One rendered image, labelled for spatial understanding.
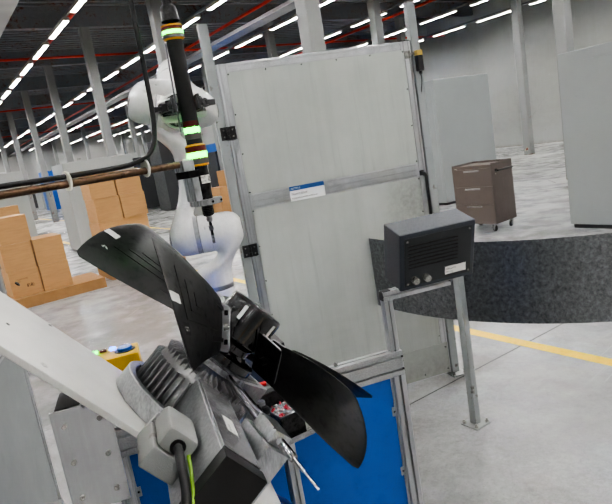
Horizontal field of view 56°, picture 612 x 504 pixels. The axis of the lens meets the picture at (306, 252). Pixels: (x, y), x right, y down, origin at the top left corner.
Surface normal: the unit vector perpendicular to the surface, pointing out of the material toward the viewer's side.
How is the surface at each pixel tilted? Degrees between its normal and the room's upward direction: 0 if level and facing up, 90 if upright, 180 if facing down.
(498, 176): 90
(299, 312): 90
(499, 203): 90
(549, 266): 90
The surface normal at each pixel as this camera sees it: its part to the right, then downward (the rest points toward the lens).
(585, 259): -0.32, 0.23
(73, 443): 0.29, 0.13
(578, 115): -0.81, 0.24
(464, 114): 0.56, 0.06
